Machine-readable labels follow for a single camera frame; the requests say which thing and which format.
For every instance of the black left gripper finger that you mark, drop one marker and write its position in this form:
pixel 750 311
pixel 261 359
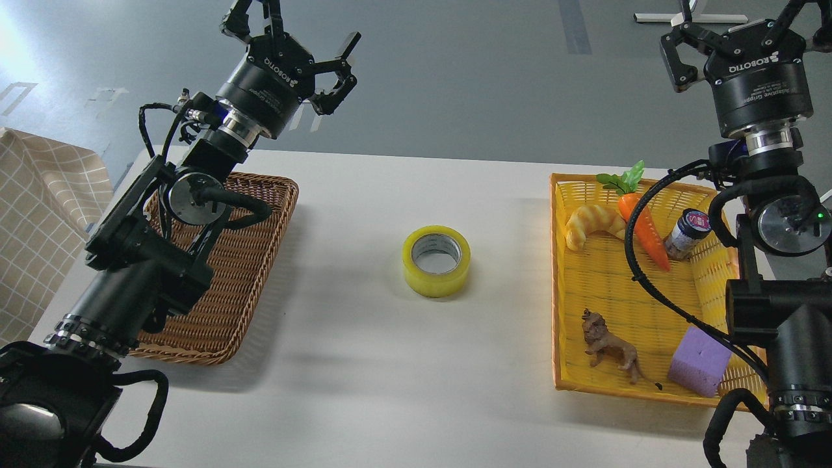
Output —
pixel 325 103
pixel 235 23

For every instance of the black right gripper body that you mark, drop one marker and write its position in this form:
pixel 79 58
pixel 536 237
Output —
pixel 766 85

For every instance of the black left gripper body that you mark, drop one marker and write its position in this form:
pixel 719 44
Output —
pixel 267 86

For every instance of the yellow tape roll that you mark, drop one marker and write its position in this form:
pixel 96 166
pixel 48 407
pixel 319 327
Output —
pixel 436 240

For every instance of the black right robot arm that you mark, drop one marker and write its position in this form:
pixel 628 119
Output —
pixel 778 308

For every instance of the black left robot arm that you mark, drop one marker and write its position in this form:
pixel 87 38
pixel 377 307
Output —
pixel 65 402

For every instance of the white metal stand base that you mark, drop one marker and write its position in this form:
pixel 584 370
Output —
pixel 692 11

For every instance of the small jar with purple lid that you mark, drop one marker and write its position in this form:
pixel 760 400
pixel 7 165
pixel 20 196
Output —
pixel 691 228

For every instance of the toy carrot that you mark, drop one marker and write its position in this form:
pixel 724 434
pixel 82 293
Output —
pixel 625 186

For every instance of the toy croissant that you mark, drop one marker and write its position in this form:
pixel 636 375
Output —
pixel 588 219

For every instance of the yellow plastic basket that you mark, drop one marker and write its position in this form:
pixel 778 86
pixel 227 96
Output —
pixel 597 278

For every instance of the beige checkered cloth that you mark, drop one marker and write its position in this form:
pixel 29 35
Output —
pixel 51 193

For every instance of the brown wicker basket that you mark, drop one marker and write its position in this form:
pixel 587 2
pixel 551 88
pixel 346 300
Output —
pixel 242 260

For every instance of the brown toy lion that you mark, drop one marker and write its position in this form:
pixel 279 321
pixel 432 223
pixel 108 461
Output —
pixel 600 341

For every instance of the purple foam cube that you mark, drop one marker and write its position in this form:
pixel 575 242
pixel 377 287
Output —
pixel 699 363

